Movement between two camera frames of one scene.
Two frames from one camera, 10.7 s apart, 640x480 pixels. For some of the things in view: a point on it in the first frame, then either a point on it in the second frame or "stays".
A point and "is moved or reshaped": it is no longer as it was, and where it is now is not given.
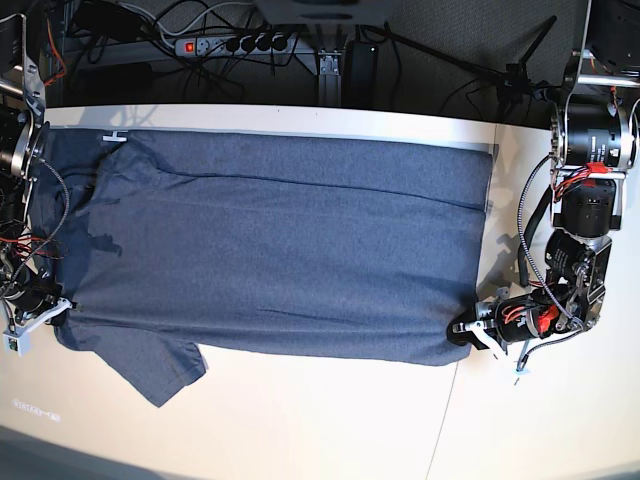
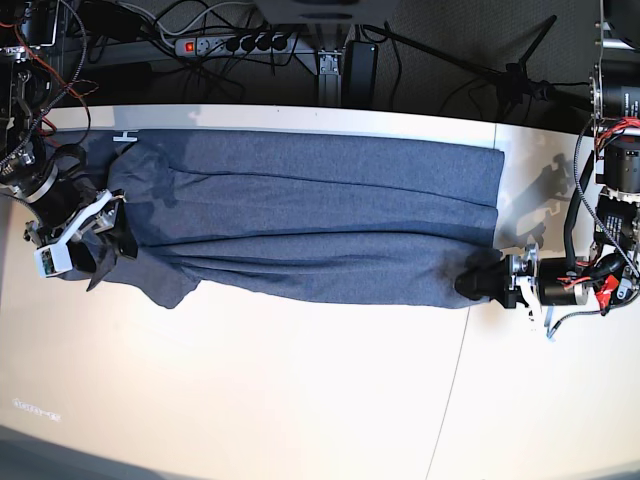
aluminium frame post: (329, 78) stays
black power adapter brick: (360, 74) stays
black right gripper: (514, 319) → (555, 281)
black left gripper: (37, 291) → (78, 215)
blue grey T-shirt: (170, 247) is moved or reshaped
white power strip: (236, 44) stays
